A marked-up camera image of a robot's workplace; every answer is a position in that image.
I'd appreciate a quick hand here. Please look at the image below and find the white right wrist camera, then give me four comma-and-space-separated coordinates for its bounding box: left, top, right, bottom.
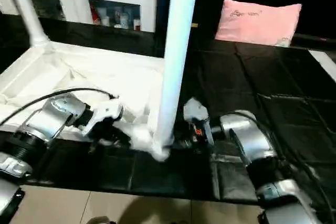
183, 97, 211, 126

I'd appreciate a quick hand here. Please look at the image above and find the black work mat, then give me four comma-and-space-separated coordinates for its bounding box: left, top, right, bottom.
0, 14, 336, 206

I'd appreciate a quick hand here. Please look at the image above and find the pink pillow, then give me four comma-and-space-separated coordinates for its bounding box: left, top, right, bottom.
215, 0, 303, 47

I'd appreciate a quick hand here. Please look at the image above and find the white plastic table top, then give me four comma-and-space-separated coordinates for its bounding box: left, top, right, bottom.
0, 40, 174, 161

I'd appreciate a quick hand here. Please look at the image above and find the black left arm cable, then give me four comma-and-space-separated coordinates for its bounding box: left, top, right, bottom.
0, 89, 119, 128

